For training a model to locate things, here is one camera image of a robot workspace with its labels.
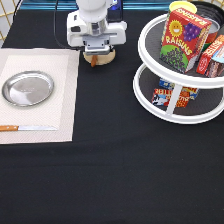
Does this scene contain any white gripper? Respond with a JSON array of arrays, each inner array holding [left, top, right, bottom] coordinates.
[[67, 11, 127, 55]]

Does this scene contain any round silver metal plate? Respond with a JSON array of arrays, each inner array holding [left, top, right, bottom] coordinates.
[[2, 71, 54, 107]]

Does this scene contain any wooden handled fork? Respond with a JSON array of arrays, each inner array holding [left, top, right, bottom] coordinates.
[[91, 55, 98, 67]]

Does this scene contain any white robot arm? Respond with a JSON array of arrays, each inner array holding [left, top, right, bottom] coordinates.
[[67, 0, 127, 55]]

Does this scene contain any round wooden coaster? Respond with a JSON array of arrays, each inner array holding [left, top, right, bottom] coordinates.
[[83, 50, 116, 66]]

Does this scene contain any white two-tier turntable rack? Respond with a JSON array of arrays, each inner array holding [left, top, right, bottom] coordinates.
[[133, 14, 224, 124]]

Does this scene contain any beige woven placemat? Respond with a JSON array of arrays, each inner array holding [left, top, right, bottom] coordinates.
[[0, 48, 79, 144]]

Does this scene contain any yellow lidded can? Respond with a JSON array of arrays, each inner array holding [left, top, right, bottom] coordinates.
[[169, 1, 197, 13]]

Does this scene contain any colourful box on lower tier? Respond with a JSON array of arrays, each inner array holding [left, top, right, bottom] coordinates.
[[152, 79, 199, 108]]

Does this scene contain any red raisins box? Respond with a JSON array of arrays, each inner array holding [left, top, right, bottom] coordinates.
[[160, 8, 212, 73]]

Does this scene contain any red snack box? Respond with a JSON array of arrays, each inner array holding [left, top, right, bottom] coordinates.
[[197, 35, 224, 78]]

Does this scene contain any red and silver can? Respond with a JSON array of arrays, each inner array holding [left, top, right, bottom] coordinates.
[[203, 19, 220, 50]]

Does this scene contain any black cable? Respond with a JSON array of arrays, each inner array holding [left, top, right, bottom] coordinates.
[[53, 0, 73, 50]]

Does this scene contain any wooden handled knife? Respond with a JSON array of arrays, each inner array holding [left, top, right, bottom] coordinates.
[[0, 125, 57, 132]]

